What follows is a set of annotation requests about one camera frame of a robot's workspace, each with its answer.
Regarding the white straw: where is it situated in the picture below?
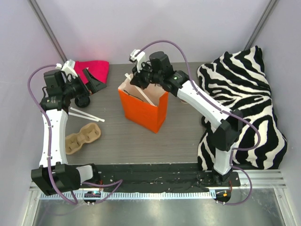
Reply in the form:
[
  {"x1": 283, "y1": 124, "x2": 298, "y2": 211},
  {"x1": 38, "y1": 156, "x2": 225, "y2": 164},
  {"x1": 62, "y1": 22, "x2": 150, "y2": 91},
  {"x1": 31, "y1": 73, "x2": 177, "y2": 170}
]
[
  {"x1": 69, "y1": 107, "x2": 105, "y2": 122},
  {"x1": 125, "y1": 73, "x2": 154, "y2": 106}
]

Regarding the orange paper gift bag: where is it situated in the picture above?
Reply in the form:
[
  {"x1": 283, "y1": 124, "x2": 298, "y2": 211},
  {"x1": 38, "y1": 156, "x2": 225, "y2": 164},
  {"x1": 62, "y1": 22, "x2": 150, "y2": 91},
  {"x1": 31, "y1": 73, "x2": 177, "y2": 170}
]
[{"x1": 118, "y1": 78, "x2": 168, "y2": 133}]

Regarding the brown cardboard cup carrier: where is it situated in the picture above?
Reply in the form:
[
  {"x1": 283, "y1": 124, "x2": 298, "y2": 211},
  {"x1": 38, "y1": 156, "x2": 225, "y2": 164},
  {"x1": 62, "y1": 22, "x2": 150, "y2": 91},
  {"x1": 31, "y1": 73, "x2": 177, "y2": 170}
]
[{"x1": 65, "y1": 123, "x2": 101, "y2": 155}]

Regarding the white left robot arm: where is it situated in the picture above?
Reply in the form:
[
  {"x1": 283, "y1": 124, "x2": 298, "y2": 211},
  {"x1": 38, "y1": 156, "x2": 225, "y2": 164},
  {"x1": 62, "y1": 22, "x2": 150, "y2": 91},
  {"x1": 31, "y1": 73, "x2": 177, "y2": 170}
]
[{"x1": 31, "y1": 69, "x2": 106, "y2": 196}]

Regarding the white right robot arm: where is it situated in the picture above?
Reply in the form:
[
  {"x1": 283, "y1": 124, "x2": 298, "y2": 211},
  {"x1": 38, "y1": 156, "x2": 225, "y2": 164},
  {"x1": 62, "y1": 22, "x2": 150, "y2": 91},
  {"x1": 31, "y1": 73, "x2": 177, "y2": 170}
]
[{"x1": 129, "y1": 49, "x2": 242, "y2": 186}]

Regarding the folded pink shirt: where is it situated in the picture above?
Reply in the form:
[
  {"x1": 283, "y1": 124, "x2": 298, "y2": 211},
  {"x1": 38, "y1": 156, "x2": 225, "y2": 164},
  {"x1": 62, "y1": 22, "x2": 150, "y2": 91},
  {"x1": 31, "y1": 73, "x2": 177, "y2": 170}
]
[{"x1": 73, "y1": 60, "x2": 109, "y2": 84}]

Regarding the zebra print blanket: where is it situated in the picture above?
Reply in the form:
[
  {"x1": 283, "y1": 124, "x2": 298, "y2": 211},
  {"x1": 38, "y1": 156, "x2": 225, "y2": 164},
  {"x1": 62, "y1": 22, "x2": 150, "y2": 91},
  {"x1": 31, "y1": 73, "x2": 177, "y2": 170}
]
[{"x1": 197, "y1": 46, "x2": 288, "y2": 170}]

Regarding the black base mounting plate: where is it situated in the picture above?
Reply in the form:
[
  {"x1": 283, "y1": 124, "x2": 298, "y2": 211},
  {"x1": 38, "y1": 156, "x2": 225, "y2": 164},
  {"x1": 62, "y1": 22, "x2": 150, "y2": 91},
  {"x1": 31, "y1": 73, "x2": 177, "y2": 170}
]
[{"x1": 96, "y1": 163, "x2": 241, "y2": 193}]

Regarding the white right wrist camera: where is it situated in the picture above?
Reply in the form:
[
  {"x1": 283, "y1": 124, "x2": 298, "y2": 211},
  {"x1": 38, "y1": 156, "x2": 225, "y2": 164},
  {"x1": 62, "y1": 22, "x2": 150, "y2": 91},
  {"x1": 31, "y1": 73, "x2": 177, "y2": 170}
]
[{"x1": 129, "y1": 49, "x2": 147, "y2": 73}]

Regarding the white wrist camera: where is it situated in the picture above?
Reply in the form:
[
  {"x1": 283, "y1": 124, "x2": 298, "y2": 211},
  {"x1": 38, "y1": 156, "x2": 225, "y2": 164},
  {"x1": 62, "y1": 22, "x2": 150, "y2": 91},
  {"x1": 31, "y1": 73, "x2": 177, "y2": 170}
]
[
  {"x1": 55, "y1": 59, "x2": 78, "y2": 81},
  {"x1": 129, "y1": 49, "x2": 147, "y2": 73}
]

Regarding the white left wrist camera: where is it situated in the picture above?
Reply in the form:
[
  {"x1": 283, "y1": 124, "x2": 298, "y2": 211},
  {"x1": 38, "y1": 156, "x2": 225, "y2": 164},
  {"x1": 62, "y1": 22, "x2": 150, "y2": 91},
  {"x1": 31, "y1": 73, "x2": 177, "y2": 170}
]
[{"x1": 55, "y1": 59, "x2": 78, "y2": 81}]

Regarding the aluminium front rail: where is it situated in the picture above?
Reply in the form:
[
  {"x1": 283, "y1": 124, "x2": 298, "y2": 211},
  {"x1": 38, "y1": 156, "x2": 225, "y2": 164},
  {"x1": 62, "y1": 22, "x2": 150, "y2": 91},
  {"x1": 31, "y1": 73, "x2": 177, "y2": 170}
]
[{"x1": 29, "y1": 169, "x2": 288, "y2": 201}]

